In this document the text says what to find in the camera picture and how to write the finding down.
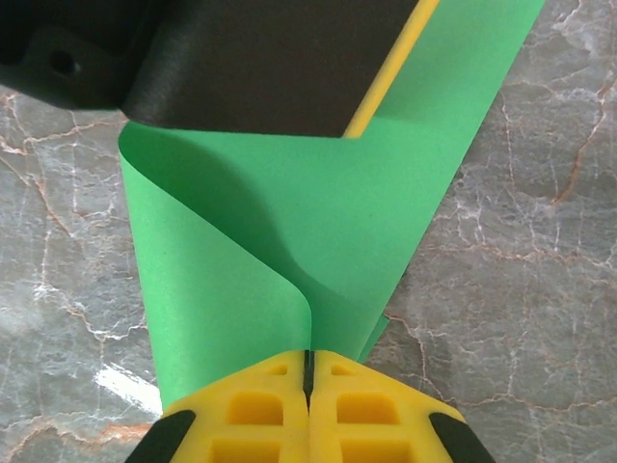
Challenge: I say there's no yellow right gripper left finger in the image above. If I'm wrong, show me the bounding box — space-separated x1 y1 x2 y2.
124 350 312 463

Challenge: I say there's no green paper sheet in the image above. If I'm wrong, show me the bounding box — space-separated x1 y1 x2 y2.
118 0 549 411

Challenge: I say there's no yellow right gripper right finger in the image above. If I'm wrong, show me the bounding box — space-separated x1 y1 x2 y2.
309 349 497 463

